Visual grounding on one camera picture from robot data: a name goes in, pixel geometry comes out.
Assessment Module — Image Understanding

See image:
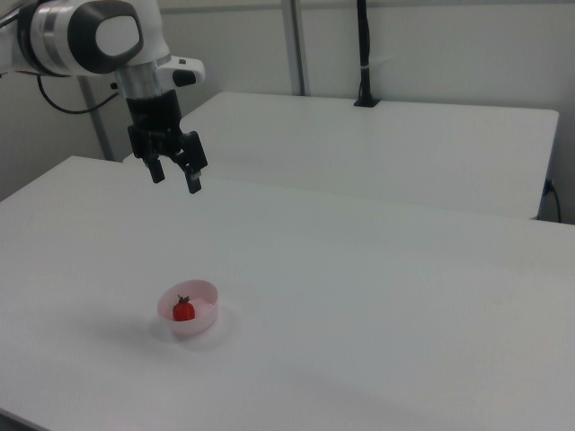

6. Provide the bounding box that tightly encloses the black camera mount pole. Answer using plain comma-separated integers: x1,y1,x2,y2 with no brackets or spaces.
353,0,381,109

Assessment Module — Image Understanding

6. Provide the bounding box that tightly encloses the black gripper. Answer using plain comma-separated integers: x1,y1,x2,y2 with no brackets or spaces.
125,90,208,195

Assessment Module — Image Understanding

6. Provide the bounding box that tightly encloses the grey wall frame post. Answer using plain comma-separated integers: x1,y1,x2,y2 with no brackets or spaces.
281,0,312,97
78,75,116,163

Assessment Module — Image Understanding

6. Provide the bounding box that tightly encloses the red strawberry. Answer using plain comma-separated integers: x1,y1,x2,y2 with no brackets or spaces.
172,295,197,322

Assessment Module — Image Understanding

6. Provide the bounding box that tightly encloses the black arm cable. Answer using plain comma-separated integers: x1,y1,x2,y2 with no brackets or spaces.
36,74,120,114

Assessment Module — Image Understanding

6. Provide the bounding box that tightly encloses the white back table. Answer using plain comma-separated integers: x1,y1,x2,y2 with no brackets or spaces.
123,91,560,221

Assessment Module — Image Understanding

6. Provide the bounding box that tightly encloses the black wall cable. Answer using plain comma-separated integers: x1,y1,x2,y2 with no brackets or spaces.
544,180,562,223

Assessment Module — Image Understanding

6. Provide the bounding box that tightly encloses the pink plastic bowl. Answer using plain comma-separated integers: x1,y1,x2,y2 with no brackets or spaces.
157,278,220,337

